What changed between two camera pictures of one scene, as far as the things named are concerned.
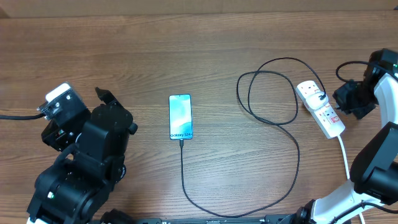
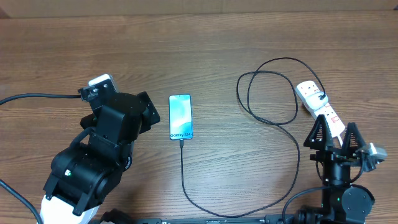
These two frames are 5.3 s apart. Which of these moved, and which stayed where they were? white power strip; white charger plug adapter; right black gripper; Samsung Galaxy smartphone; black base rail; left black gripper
Moved: right black gripper; left black gripper
Stayed: Samsung Galaxy smartphone; black base rail; white power strip; white charger plug adapter
